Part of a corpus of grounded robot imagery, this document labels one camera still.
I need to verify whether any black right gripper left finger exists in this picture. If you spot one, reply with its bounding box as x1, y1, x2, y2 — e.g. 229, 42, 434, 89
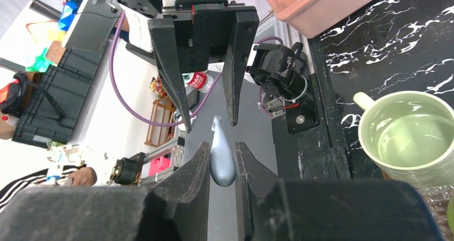
1, 141, 210, 240

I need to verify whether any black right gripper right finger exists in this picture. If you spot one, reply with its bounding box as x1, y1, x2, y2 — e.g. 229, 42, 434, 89
235, 142, 443, 240

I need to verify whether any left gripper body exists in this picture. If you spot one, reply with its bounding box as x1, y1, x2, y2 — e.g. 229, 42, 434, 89
162, 0, 248, 73

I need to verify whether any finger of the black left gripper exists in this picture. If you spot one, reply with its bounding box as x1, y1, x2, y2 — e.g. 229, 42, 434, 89
222, 10, 259, 126
148, 18, 192, 132

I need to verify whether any light green ceramic mug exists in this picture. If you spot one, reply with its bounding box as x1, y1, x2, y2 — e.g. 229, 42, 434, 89
353, 91, 453, 189

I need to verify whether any green toothpaste tube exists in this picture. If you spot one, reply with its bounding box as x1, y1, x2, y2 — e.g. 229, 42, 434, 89
447, 198, 454, 234

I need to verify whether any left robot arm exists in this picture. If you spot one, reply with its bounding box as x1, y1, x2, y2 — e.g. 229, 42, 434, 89
116, 0, 318, 131

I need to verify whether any person hand in background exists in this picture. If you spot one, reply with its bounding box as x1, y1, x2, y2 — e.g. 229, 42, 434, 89
65, 167, 97, 186

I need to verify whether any plastic water bottle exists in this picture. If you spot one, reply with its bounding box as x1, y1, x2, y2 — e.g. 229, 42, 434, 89
182, 72, 214, 93

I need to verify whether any grey monitor on desk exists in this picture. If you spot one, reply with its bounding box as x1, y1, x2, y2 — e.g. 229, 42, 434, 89
62, 0, 122, 51

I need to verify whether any pink plastic storage box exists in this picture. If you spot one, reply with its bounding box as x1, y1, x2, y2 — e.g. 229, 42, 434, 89
266, 0, 373, 39

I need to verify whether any black plastic crate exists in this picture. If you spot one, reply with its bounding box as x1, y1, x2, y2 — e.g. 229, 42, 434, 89
12, 49, 104, 148

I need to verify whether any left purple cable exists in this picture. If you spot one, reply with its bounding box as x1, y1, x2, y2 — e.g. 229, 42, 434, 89
109, 12, 284, 129

